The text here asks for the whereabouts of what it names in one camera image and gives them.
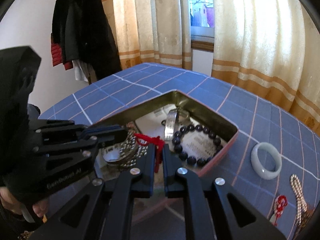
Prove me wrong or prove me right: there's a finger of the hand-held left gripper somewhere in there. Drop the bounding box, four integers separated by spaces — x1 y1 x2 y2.
33 129 128 157
35 120 125 137

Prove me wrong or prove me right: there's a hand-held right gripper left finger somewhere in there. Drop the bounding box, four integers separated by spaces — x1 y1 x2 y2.
30 142 157 240

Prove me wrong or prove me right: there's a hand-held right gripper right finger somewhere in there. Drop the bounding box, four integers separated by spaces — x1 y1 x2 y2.
162 145 287 240

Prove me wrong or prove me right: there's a silver bead chain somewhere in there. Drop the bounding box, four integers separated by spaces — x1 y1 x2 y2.
120 130 148 168

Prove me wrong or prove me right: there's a silver wristwatch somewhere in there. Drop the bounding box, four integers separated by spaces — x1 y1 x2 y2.
102 144 125 166

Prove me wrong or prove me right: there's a red tassel knot charm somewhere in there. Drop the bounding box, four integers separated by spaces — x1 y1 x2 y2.
134 133 165 173

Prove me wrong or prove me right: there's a silver metal bangle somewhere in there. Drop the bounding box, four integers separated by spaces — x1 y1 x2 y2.
164 109 190 142

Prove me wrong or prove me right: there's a dark bead bracelet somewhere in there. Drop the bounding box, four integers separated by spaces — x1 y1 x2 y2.
172 124 223 166

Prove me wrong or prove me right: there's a pink floral tin box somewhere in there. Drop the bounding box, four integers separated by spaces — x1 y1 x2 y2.
89 89 239 178

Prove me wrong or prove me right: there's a person's left hand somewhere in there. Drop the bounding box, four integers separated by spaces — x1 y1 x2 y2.
0 186 49 219

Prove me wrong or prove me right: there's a white printed paper card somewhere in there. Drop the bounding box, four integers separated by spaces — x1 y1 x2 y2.
135 105 225 161

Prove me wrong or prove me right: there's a red puffer jacket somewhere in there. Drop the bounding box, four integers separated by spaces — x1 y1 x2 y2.
51 34 74 71

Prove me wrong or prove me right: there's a blue checked tablecloth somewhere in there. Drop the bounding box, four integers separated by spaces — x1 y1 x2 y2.
37 62 318 240

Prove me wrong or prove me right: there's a white hanging cloth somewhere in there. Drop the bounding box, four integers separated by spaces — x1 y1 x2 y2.
72 59 97 82

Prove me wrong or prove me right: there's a white jade bangle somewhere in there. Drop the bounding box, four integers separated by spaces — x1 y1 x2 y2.
251 142 282 180

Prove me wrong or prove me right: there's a black hanging coat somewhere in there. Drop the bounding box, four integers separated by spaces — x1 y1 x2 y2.
51 0 123 80

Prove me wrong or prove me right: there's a narrow cream orange curtain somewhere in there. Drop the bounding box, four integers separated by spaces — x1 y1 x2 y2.
101 0 193 70

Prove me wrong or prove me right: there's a red knot pendant charm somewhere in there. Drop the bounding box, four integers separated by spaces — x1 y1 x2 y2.
269 194 288 227

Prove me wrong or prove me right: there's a wooden window sill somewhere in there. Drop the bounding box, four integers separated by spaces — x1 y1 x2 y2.
191 40 215 53

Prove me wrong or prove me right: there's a window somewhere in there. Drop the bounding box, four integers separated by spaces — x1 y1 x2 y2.
179 0 215 43

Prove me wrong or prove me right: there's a wide cream orange curtain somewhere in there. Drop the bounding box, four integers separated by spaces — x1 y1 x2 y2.
211 0 320 135

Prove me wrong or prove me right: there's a pearl bracelet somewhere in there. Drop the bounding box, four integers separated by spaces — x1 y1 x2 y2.
290 174 310 220

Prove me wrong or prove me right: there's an amber bead string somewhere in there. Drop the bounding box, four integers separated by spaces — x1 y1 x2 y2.
299 204 316 238

